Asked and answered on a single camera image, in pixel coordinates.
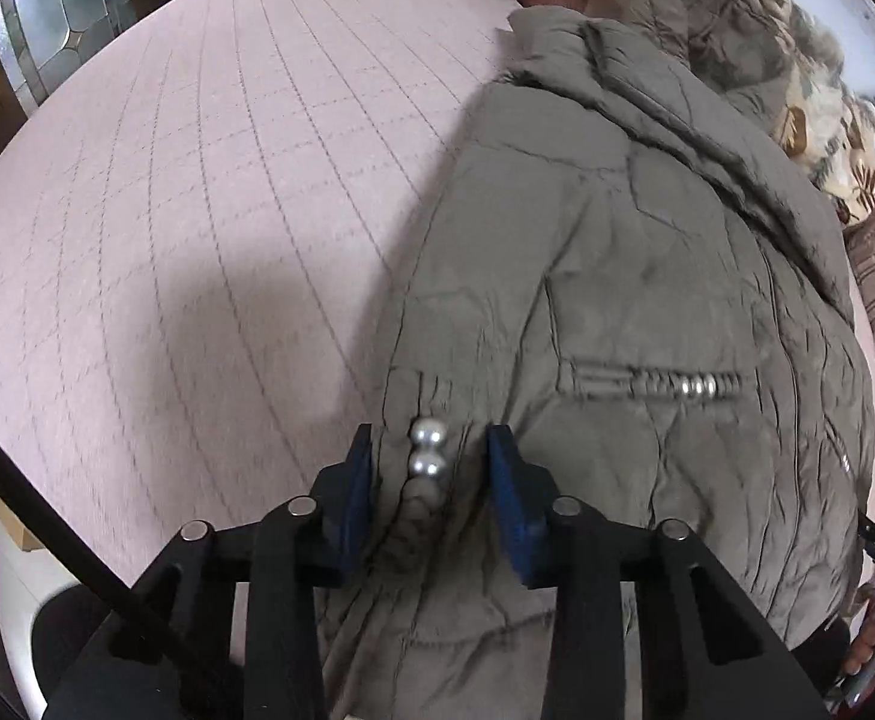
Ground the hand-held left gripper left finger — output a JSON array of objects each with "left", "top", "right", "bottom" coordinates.
[{"left": 47, "top": 423, "right": 374, "bottom": 720}]

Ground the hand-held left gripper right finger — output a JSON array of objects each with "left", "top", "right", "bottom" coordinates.
[{"left": 486, "top": 423, "right": 833, "bottom": 720}]

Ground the olive grey padded jacket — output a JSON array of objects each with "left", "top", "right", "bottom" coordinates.
[{"left": 316, "top": 0, "right": 875, "bottom": 720}]

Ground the person's right hand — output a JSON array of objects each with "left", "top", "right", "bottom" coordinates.
[{"left": 843, "top": 598, "right": 875, "bottom": 685}]

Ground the pink quilted bed sheet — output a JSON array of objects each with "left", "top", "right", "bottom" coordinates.
[{"left": 0, "top": 0, "right": 875, "bottom": 698}]

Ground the floral beige blanket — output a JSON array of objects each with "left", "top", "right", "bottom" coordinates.
[{"left": 586, "top": 0, "right": 875, "bottom": 226}]

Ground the patterned glass window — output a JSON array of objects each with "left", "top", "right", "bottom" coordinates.
[{"left": 0, "top": 0, "right": 133, "bottom": 115}]

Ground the black cable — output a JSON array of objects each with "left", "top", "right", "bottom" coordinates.
[{"left": 0, "top": 396, "right": 244, "bottom": 720}]

